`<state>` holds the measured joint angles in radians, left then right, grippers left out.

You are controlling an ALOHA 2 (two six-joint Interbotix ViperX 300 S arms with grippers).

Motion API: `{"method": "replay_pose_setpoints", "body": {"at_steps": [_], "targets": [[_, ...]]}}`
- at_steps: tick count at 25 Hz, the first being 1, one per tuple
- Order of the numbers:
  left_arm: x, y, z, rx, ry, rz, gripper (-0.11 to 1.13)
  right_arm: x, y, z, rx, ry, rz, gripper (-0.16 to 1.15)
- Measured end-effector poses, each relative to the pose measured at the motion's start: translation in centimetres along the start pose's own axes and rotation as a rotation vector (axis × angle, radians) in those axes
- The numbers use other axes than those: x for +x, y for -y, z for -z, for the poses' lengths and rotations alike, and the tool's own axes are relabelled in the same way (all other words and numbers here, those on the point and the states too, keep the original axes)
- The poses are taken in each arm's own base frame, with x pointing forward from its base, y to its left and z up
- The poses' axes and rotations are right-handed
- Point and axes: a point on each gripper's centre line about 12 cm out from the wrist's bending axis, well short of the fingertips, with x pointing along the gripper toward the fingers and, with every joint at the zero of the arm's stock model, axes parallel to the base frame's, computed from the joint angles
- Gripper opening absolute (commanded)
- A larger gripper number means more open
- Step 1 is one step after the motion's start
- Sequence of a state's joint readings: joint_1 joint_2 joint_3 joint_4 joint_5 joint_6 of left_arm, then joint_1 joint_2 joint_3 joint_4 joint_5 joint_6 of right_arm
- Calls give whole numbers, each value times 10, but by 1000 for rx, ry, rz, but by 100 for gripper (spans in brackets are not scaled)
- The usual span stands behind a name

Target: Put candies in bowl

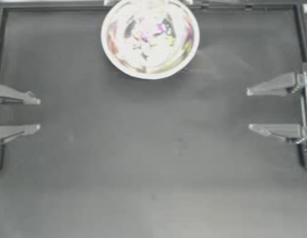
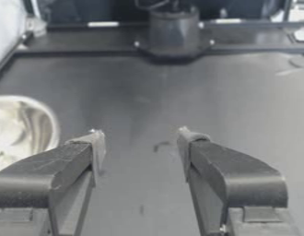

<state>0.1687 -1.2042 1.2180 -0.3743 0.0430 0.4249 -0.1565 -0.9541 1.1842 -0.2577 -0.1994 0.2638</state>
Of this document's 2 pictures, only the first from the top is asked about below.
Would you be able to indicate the purple candy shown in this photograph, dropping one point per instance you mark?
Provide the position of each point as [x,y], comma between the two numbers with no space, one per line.
[162,29]

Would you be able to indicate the steel bowl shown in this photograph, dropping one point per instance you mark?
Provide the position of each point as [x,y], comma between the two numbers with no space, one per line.
[151,62]

